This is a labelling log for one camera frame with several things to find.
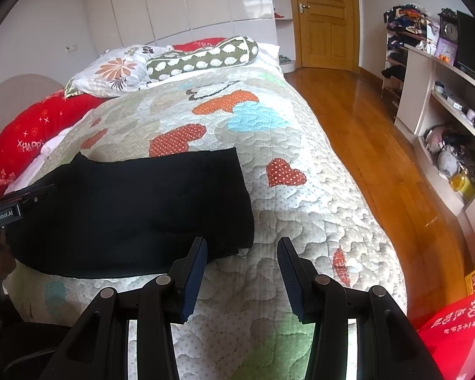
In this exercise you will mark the green white dotted pillow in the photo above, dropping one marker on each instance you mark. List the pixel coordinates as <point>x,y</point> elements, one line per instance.
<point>232,52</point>

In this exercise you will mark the white shelf unit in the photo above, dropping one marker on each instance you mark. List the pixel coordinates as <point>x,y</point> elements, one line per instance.
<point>436,110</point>

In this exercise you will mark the patchwork heart quilt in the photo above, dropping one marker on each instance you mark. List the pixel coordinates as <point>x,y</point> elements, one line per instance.
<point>243,326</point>

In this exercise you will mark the pink bed sheet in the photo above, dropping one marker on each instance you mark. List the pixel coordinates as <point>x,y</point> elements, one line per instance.
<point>25,178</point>

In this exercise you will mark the beige rounded headboard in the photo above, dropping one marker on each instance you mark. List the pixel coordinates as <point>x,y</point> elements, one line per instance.
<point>19,92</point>

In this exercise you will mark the red paper bag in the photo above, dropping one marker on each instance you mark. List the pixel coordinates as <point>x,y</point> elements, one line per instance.
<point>450,338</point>

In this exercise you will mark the black pants with white logo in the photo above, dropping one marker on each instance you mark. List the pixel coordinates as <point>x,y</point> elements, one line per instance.
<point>134,218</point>

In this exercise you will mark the dark table clock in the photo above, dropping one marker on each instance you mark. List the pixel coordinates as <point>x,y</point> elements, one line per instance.
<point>449,25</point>

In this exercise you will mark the long red bolster pillow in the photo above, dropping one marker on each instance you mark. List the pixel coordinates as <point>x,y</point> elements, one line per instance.
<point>22,139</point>

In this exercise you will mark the yellow bottle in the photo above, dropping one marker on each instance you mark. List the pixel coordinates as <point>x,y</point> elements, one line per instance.
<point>462,184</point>

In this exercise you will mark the floral white pillow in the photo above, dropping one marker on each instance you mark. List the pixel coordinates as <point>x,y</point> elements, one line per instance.
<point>116,72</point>

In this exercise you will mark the wooden door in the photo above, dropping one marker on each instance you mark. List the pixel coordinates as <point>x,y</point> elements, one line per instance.
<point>327,33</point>

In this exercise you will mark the black television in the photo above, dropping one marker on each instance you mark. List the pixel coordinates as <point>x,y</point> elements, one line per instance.
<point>466,44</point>

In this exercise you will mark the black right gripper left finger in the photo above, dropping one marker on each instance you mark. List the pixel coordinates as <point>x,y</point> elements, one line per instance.
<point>96,347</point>

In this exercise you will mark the white wardrobe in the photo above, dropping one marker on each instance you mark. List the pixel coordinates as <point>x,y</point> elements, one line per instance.
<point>117,23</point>

